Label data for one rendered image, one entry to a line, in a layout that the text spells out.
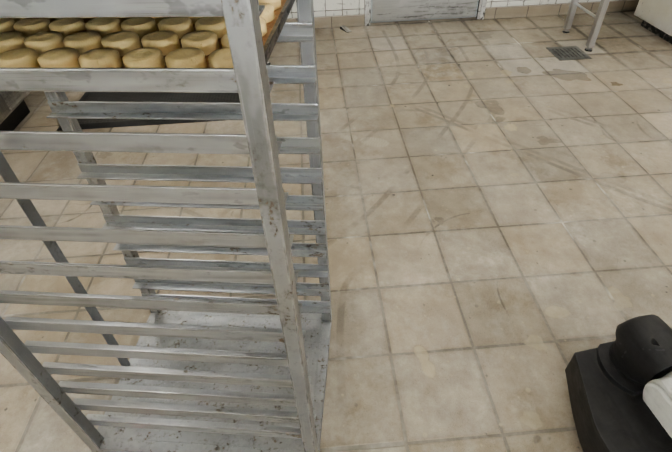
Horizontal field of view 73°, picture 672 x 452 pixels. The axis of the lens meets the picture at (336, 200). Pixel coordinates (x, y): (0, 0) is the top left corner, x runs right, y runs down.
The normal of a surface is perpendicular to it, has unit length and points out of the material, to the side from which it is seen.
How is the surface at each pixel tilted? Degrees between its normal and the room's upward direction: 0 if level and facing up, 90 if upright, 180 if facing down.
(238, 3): 90
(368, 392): 0
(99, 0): 90
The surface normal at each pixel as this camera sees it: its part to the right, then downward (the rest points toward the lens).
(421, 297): -0.03, -0.76
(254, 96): -0.07, 0.65
